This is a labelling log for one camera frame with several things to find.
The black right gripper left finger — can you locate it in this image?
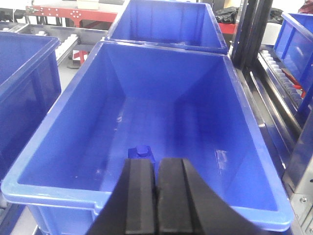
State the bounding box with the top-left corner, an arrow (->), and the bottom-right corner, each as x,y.
86,159 -> 156,235

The blue bin at left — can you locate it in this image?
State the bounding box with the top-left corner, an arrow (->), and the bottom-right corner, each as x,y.
0,32 -> 61,179

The red metal frame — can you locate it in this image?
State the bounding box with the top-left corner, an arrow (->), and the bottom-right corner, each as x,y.
26,5 -> 117,27

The blue bottle-shaped part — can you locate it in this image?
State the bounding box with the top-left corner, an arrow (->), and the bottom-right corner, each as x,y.
128,145 -> 156,164

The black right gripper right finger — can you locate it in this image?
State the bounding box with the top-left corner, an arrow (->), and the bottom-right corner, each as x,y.
157,158 -> 267,235

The large blue bin left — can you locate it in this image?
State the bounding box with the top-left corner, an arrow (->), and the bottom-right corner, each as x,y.
1,42 -> 294,235

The blue bin at right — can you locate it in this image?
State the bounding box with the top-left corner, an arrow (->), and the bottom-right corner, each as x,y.
274,12 -> 313,113

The blue bin behind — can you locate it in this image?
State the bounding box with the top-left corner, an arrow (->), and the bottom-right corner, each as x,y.
106,0 -> 228,54

